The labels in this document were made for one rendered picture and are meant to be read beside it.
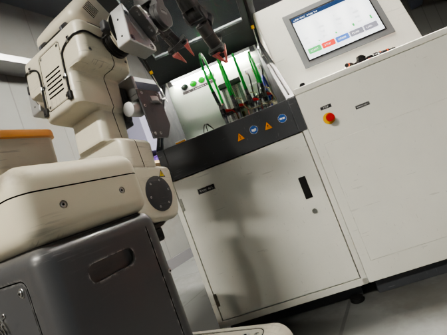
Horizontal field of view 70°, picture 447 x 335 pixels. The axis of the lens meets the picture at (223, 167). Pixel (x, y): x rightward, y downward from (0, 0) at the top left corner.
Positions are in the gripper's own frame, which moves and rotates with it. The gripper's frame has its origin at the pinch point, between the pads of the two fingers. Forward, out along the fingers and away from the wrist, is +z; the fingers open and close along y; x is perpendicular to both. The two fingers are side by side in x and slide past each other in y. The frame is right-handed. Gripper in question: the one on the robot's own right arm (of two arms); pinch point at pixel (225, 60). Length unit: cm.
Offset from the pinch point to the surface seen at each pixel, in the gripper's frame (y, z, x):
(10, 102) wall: 101, -22, 212
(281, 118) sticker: -19.4, 28.2, -12.0
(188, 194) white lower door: -41, 30, 39
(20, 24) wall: 187, -57, 208
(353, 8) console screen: 42, 30, -60
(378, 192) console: -48, 65, -37
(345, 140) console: -30, 46, -33
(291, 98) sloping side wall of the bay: -12.9, 24.8, -19.0
